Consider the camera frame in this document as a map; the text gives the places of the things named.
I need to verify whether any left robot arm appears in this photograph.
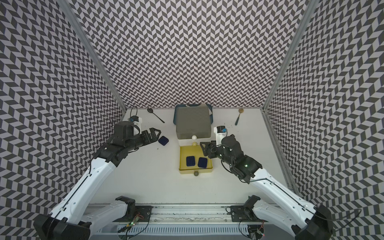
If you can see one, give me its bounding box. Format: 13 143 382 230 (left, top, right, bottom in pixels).
34 121 161 240

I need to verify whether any aluminium corner post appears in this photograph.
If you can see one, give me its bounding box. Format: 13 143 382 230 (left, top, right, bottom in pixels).
262 0 320 112
57 0 127 112

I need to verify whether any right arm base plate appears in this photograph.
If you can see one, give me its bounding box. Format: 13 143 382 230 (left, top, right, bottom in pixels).
230 206 261 223

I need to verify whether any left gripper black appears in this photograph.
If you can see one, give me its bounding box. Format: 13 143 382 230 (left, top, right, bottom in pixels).
125 127 161 152

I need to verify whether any aluminium corner post right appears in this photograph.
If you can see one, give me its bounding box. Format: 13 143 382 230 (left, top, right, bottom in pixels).
262 0 320 112

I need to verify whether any three-tier drawer cabinet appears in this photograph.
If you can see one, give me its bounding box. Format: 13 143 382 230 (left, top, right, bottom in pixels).
176 104 212 147

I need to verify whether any yellow bottom drawer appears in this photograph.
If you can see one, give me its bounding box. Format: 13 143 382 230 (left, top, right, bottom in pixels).
179 145 213 176

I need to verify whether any aluminium corner post left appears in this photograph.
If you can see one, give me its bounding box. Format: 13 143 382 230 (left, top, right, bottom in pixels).
57 0 127 112

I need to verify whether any navy brooch box two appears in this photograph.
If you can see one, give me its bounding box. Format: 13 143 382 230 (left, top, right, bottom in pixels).
158 136 169 146

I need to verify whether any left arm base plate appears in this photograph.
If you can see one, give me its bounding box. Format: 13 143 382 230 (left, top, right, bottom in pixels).
115 205 153 223

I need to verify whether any blue tray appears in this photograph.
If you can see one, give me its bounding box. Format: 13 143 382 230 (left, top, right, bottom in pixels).
173 104 214 125

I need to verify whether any navy brooch box three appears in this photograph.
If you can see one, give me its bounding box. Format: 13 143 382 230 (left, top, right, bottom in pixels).
186 156 196 167

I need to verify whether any navy brooch box one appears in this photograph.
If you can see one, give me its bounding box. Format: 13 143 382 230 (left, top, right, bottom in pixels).
198 158 208 169

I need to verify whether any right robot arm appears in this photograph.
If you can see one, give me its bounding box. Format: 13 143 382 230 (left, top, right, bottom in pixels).
200 133 334 240

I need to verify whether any gold spoon teal handle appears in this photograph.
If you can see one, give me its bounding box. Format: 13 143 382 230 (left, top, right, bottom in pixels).
235 108 244 126

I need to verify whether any front aluminium rail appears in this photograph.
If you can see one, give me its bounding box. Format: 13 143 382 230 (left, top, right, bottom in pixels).
92 204 282 240

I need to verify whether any black spoon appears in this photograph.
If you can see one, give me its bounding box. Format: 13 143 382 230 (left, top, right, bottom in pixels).
147 108 165 124

